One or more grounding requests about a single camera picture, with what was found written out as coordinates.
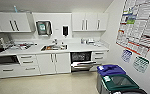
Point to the stainless steel dishwasher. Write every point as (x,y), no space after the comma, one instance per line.
(83,61)

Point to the black soap dispenser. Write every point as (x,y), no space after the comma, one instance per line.
(65,30)

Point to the chrome faucet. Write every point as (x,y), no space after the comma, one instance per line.
(55,41)

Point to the stainless steel sink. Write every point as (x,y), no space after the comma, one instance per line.
(54,47)

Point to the white two-door base cabinet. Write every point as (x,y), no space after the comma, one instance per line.
(57,63)

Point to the white drawer unit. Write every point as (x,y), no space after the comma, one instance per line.
(28,64)
(99,57)

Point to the grey paper towel dispenser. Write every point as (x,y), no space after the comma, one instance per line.
(43,28)

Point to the blue recycling bin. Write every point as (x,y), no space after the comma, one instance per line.
(110,70)

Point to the tray of coffee supplies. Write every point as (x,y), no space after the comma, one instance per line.
(22,46)

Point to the green-lidded waste bin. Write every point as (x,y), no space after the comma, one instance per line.
(119,83)

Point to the black built-in microwave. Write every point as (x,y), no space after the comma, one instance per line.
(6,60)

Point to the blue spray bottle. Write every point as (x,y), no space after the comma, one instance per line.
(15,9)

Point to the wide white drawer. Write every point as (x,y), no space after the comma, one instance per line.
(7,70)

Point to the grey bin black lid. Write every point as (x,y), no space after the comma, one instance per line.
(136,91)

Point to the blue bin wall sign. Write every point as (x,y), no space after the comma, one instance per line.
(126,56)

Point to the large wall poster board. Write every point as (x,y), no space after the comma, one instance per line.
(137,23)

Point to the green bin wall sign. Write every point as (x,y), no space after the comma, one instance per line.
(141,64)

